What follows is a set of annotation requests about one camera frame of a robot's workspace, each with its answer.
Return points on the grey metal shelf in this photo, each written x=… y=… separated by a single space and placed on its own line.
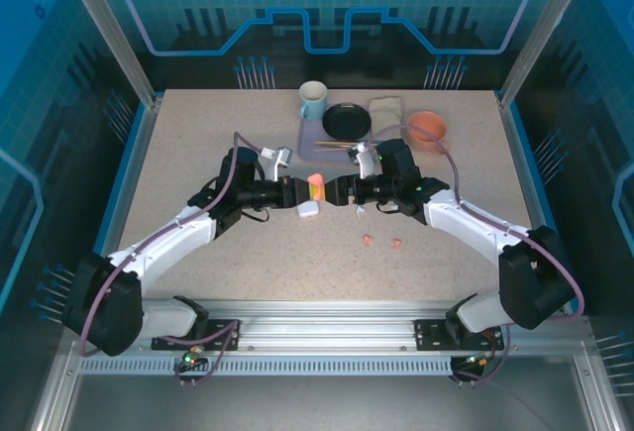
x=317 y=406

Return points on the pink earbud charging case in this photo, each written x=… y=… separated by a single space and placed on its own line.
x=315 y=181

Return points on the white earbud charging case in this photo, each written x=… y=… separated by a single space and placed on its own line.
x=308 y=210

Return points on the black round plate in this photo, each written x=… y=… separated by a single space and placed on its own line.
x=344 y=121

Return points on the beige folded cloth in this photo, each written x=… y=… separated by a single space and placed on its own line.
x=385 y=110

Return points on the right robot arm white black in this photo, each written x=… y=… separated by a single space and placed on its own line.
x=470 y=213

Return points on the light blue mug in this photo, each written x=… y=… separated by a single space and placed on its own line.
x=317 y=106

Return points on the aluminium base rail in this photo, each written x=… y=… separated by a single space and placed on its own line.
x=322 y=327

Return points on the small white scrap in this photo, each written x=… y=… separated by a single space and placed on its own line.
x=360 y=211

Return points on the aluminium frame post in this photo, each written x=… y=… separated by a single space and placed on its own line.
x=111 y=30
x=537 y=30

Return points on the right connector with green light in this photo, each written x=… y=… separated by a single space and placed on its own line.
x=478 y=360

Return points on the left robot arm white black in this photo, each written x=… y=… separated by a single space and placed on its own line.
x=163 y=238

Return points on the lavender plastic tray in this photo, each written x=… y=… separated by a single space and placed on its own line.
x=307 y=139

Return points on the orange ceramic cup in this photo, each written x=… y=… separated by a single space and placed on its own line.
x=426 y=126

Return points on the connector with green light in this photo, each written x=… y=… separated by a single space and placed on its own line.
x=190 y=357
x=478 y=360

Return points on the aluminium table side rail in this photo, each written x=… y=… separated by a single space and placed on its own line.
x=518 y=153
x=124 y=203

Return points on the left connector with green light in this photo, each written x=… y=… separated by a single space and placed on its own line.
x=190 y=357

